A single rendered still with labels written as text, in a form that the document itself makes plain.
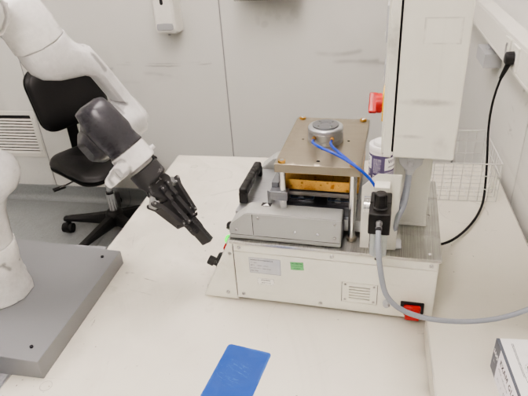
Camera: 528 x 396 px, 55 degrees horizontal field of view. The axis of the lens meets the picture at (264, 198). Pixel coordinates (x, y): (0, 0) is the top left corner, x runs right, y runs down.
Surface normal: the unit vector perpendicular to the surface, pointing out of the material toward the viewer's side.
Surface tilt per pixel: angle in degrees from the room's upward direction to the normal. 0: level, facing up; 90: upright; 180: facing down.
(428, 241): 0
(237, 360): 0
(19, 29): 96
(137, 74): 90
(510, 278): 0
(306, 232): 90
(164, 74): 90
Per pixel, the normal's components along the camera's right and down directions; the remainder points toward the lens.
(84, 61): 0.87, 0.13
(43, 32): 0.70, 0.31
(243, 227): -0.24, 0.50
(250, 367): -0.06, -0.87
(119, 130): 0.56, 0.06
